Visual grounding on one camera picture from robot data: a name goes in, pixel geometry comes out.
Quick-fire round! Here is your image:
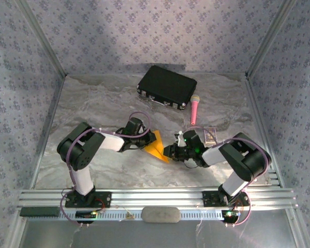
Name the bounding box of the black flat bar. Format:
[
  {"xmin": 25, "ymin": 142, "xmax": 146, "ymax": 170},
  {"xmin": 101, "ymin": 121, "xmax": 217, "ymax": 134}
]
[{"xmin": 19, "ymin": 207, "xmax": 60, "ymax": 217}]

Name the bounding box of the left small circuit board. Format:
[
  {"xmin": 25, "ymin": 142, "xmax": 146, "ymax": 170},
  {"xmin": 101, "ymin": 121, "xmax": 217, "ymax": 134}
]
[{"xmin": 75, "ymin": 211, "xmax": 97, "ymax": 219}]

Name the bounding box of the grey oval pad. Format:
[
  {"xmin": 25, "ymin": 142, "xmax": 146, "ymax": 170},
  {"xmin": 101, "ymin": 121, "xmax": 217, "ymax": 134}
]
[{"xmin": 141, "ymin": 206, "xmax": 181, "ymax": 224}]

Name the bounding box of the orange paper sheet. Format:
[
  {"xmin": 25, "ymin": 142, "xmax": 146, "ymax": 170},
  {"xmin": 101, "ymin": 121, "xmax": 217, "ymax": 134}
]
[{"xmin": 144, "ymin": 130, "xmax": 171, "ymax": 164}]

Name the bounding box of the aluminium side frame rail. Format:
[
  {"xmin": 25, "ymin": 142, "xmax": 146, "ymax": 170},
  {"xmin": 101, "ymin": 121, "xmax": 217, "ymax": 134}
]
[
  {"xmin": 244, "ymin": 77, "xmax": 310, "ymax": 248},
  {"xmin": 5, "ymin": 74, "xmax": 68, "ymax": 248}
]

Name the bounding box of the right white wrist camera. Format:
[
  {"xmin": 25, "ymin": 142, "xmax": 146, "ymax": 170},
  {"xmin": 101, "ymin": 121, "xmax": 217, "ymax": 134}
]
[{"xmin": 174, "ymin": 131, "xmax": 184, "ymax": 147}]

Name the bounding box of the aluminium mounting rail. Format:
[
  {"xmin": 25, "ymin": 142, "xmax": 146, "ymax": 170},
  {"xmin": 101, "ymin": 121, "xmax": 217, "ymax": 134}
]
[{"xmin": 17, "ymin": 188, "xmax": 299, "ymax": 209}]

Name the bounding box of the small patterned card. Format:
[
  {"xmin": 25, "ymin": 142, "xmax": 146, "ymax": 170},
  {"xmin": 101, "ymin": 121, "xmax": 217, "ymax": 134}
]
[{"xmin": 203, "ymin": 127, "xmax": 218, "ymax": 145}]

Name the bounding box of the small circuit board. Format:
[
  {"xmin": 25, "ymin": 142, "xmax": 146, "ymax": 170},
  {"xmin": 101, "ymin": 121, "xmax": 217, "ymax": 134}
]
[
  {"xmin": 75, "ymin": 211, "xmax": 97, "ymax": 219},
  {"xmin": 221, "ymin": 209, "xmax": 241, "ymax": 219}
]

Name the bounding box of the right small circuit board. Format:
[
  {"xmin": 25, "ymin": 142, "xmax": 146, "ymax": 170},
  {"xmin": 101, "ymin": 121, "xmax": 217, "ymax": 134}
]
[{"xmin": 221, "ymin": 209, "xmax": 241, "ymax": 219}]

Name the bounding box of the slotted white cable duct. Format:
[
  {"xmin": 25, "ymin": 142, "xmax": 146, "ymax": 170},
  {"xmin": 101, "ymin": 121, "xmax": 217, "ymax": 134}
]
[{"xmin": 59, "ymin": 208, "xmax": 245, "ymax": 222}]

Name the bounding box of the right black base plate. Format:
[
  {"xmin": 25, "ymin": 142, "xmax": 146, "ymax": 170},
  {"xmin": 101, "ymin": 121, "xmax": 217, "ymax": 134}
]
[{"xmin": 202, "ymin": 190, "xmax": 250, "ymax": 207}]

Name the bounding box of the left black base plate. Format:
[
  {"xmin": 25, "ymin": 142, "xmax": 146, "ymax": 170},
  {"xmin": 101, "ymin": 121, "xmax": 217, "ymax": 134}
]
[{"xmin": 65, "ymin": 191, "xmax": 112, "ymax": 208}]

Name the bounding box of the pink toy microphone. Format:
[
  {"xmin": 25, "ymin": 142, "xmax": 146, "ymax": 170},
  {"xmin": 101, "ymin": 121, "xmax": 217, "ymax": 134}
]
[{"xmin": 190, "ymin": 94, "xmax": 200, "ymax": 126}]

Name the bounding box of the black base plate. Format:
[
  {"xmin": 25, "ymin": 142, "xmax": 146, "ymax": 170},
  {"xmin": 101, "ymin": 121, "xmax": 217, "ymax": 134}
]
[
  {"xmin": 202, "ymin": 190, "xmax": 250, "ymax": 207},
  {"xmin": 65, "ymin": 191, "xmax": 112, "ymax": 208}
]

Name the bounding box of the black hard case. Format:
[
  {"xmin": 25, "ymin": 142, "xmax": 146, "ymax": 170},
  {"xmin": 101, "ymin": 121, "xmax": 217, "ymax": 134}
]
[{"xmin": 136, "ymin": 65, "xmax": 198, "ymax": 111}]

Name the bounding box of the aluminium corner post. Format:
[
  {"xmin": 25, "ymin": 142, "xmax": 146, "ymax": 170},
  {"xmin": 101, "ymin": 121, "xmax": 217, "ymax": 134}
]
[
  {"xmin": 245, "ymin": 0, "xmax": 298, "ymax": 78},
  {"xmin": 17, "ymin": 0, "xmax": 67, "ymax": 76}
]

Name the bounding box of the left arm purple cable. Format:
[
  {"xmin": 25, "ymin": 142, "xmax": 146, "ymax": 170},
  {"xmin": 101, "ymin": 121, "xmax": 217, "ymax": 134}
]
[{"xmin": 60, "ymin": 111, "xmax": 152, "ymax": 228}]

